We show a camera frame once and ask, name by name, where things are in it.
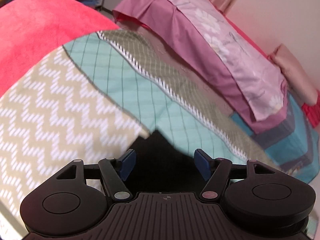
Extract teal grey striped pillow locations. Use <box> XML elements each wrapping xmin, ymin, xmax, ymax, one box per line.
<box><xmin>231</xmin><ymin>93</ymin><xmax>319</xmax><ymax>183</ymax></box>

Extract pink floral pillow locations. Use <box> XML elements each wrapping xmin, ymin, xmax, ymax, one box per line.
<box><xmin>113</xmin><ymin>0</ymin><xmax>287</xmax><ymax>133</ymax></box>

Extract black pants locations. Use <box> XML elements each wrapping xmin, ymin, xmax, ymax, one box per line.
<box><xmin>124</xmin><ymin>130</ymin><xmax>219</xmax><ymax>197</ymax></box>

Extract coral pink fleece blanket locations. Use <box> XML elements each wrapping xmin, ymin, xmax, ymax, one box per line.
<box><xmin>1</xmin><ymin>0</ymin><xmax>118</xmax><ymax>94</ymax></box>

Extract patterned beige teal quilt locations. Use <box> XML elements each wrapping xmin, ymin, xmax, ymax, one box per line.
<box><xmin>1</xmin><ymin>30</ymin><xmax>272</xmax><ymax>235</ymax></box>

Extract peach folded cloth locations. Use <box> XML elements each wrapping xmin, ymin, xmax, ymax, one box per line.
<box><xmin>269</xmin><ymin>44</ymin><xmax>318</xmax><ymax>106</ymax></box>

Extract red clothes pile right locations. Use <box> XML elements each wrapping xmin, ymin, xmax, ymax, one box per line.
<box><xmin>302</xmin><ymin>96</ymin><xmax>320</xmax><ymax>128</ymax></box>

